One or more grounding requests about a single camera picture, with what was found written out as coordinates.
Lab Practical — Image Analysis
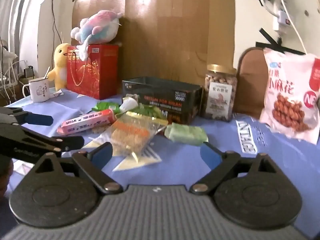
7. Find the white cable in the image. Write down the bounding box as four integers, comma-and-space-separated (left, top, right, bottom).
280, 0, 308, 55

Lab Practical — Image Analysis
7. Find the pink candy roll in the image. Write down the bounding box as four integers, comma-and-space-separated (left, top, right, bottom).
57, 109, 116, 135

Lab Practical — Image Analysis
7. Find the white and green packet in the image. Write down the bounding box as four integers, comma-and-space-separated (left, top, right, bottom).
119, 97, 139, 112

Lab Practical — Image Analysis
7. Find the clear orange snack packet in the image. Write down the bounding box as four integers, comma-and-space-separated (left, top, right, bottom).
110, 111, 168, 159

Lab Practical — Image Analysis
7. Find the black tin box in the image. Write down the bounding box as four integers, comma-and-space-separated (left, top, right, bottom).
122, 77, 203, 125

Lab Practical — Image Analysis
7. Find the pink snack bag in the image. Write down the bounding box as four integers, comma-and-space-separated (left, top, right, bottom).
259, 47, 320, 145

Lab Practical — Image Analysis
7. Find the black wall cable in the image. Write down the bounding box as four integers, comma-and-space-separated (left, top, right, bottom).
51, 0, 63, 44

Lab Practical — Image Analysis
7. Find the yellow duck plush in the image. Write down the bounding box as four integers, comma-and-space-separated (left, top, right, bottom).
47, 43, 72, 91

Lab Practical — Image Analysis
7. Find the blue printed tablecloth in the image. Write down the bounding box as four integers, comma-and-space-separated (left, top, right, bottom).
0, 87, 320, 230

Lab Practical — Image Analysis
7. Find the clear nut jar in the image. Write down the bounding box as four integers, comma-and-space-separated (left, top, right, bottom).
203, 64, 237, 122

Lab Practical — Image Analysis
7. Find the pastel plush toy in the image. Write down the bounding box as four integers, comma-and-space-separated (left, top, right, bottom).
70, 10, 124, 61

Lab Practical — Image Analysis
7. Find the wood grain board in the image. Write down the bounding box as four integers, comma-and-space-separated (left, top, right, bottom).
72, 0, 236, 98

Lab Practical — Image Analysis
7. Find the brown chair back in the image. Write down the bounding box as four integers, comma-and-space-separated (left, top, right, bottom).
236, 47, 269, 119

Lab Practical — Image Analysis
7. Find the white enamel mug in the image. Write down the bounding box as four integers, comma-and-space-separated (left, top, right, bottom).
22, 77, 50, 103

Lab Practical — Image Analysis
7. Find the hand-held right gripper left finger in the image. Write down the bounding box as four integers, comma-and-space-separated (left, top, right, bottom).
35, 142, 122, 195

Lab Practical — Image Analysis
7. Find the black tape strip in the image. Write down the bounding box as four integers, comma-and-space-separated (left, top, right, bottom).
259, 28, 283, 46
255, 41, 308, 55

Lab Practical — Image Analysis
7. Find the red gift box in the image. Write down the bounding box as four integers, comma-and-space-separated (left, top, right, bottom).
67, 44, 119, 100

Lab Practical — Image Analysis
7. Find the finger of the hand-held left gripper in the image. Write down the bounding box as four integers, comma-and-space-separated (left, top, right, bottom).
17, 126, 85, 153
0, 107, 53, 126

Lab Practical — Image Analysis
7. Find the light green snack packet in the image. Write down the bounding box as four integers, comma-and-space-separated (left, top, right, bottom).
164, 123, 209, 146

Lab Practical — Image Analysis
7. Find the white power strip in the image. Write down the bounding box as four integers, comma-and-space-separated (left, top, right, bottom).
272, 0, 292, 32

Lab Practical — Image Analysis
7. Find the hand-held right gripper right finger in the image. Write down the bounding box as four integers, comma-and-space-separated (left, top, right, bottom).
190, 142, 284, 195

